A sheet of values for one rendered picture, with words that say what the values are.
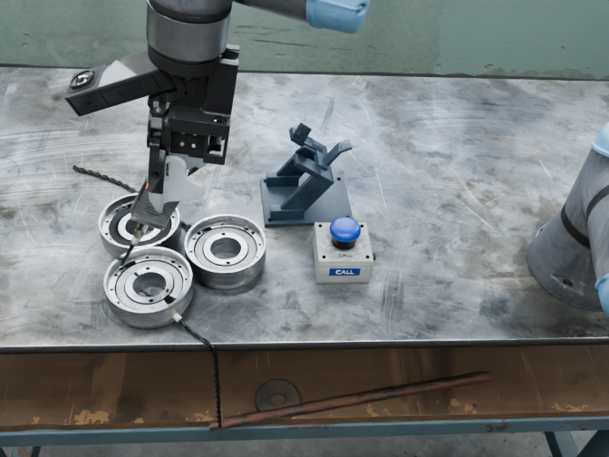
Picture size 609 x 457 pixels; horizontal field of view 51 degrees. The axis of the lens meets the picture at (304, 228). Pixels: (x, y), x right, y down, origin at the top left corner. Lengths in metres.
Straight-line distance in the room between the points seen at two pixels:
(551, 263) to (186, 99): 0.52
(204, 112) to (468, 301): 0.42
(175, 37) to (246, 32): 1.88
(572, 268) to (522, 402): 0.30
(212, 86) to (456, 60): 2.06
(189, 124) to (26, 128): 0.52
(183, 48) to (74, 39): 1.99
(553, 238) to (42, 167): 0.74
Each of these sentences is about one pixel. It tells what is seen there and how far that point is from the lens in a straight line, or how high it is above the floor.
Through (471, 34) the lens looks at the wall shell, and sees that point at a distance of 2.61.
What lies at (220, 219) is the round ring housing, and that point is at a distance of 0.87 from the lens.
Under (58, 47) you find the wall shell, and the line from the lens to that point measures 2.61.
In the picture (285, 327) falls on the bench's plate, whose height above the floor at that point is 0.80.
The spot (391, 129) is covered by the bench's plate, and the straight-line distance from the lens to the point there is 1.11.
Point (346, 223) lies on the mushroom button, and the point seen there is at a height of 0.87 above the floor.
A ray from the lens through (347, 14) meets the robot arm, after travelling 0.55.
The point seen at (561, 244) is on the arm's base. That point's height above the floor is 0.86.
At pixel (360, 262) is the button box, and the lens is 0.81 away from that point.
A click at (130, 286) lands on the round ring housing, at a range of 0.81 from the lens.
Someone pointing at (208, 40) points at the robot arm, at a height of 1.15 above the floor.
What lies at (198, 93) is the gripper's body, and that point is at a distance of 0.66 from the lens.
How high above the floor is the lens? 1.44
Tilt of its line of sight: 45 degrees down
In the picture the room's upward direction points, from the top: 5 degrees clockwise
